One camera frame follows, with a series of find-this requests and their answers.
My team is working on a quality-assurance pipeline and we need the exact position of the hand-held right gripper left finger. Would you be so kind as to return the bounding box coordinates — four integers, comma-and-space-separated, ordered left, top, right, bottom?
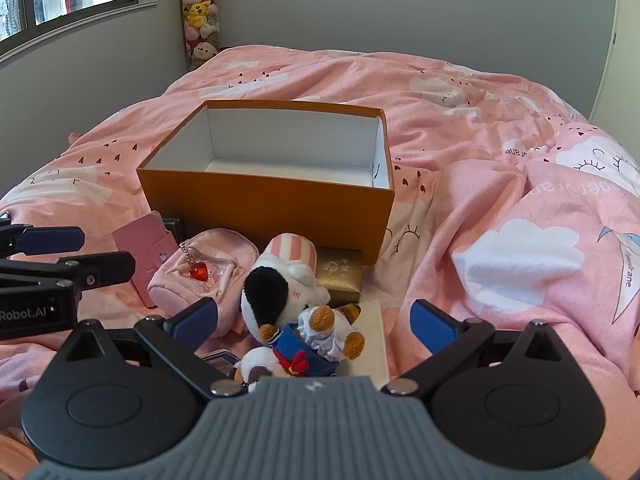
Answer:
64, 297, 250, 397

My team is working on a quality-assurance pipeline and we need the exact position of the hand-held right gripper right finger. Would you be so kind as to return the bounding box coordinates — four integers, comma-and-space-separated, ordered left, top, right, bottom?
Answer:
382, 299, 577, 396

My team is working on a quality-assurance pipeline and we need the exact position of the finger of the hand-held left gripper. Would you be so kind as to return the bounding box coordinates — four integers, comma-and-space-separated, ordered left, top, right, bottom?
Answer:
0, 251, 137, 295
0, 219, 86, 257

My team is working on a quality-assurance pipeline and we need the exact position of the illustrated card box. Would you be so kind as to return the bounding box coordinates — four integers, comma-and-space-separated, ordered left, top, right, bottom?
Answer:
199, 350, 244, 382

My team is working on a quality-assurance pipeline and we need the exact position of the red heart keychain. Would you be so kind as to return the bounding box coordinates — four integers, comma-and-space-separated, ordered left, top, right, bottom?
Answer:
180, 241, 211, 282

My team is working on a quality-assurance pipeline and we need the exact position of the pink mini backpack pouch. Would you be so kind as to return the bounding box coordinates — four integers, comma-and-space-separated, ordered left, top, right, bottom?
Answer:
147, 228, 260, 337

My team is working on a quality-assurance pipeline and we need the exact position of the dark grey box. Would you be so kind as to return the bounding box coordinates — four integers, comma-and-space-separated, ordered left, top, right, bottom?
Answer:
159, 214, 187, 242

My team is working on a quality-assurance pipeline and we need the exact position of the white plush dog striped hat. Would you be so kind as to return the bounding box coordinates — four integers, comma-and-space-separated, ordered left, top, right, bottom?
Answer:
240, 232, 334, 348

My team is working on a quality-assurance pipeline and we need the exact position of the small plush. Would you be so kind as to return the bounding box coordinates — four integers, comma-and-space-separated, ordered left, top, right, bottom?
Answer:
232, 302, 367, 394

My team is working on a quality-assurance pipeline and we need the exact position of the orange cardboard box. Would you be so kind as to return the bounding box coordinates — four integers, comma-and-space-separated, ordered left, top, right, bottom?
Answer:
136, 99, 397, 266

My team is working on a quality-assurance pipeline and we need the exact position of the pink card holder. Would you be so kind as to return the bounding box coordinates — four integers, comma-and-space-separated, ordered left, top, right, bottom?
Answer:
111, 212, 184, 309

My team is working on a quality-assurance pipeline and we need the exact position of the white card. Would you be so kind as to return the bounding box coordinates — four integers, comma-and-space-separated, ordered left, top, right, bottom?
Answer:
349, 299, 391, 389

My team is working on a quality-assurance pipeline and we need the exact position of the gold box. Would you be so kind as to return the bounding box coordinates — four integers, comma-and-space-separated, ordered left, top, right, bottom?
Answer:
313, 247, 365, 309

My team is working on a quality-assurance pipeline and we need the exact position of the pink cloud print blanket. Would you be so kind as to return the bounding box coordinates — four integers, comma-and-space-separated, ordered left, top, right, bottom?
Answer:
0, 45, 640, 480

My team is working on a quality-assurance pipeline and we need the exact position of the clear tube of plush toys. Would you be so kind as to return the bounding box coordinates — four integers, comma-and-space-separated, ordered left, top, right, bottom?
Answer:
172, 0, 224, 72

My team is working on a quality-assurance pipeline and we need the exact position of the white wardrobe door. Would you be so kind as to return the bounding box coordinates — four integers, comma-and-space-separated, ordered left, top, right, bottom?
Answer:
587, 0, 640, 126

